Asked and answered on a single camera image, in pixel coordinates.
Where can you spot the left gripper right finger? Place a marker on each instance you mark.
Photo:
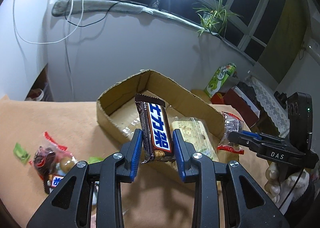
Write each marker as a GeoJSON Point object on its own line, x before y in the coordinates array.
{"type": "Point", "coordinates": [245, 204]}

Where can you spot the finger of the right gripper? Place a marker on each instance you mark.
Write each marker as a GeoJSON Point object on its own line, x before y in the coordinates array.
{"type": "Point", "coordinates": [251, 143]}
{"type": "Point", "coordinates": [252, 134]}

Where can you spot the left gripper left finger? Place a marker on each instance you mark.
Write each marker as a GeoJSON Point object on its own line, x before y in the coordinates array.
{"type": "Point", "coordinates": [70, 203]}

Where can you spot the biscuit pack clear wrapper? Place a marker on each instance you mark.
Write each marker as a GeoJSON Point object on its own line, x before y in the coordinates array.
{"type": "Point", "coordinates": [195, 131]}

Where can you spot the red dates snack bag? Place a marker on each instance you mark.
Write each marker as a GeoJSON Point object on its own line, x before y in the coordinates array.
{"type": "Point", "coordinates": [48, 155]}

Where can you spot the brown snickers bar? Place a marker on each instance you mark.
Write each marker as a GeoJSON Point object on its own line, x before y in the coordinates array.
{"type": "Point", "coordinates": [157, 138]}

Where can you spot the green candy packet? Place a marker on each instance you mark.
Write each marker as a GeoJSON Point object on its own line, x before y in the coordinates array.
{"type": "Point", "coordinates": [21, 153]}

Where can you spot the green lid jelly cup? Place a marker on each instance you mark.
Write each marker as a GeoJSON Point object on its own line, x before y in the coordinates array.
{"type": "Point", "coordinates": [95, 160]}

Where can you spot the brown jelly cup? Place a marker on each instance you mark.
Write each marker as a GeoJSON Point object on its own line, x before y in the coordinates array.
{"type": "Point", "coordinates": [67, 163]}

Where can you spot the gloved right hand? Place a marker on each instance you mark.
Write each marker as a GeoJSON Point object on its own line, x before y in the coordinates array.
{"type": "Point", "coordinates": [291, 189]}

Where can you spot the white lace cloth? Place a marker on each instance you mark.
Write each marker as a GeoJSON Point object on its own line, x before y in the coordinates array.
{"type": "Point", "coordinates": [265, 96]}

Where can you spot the red box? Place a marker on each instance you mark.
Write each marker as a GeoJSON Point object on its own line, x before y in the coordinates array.
{"type": "Point", "coordinates": [240, 102]}

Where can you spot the cardboard box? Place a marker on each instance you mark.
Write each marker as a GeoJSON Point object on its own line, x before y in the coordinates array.
{"type": "Point", "coordinates": [117, 113]}

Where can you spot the peach table cloth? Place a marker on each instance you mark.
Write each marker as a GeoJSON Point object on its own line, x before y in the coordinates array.
{"type": "Point", "coordinates": [152, 200]}

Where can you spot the potted spider plant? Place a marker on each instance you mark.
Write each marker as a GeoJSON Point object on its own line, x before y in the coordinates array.
{"type": "Point", "coordinates": [214, 17]}

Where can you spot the grey windowsill cloth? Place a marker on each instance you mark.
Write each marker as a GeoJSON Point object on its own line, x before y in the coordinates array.
{"type": "Point", "coordinates": [62, 7]}

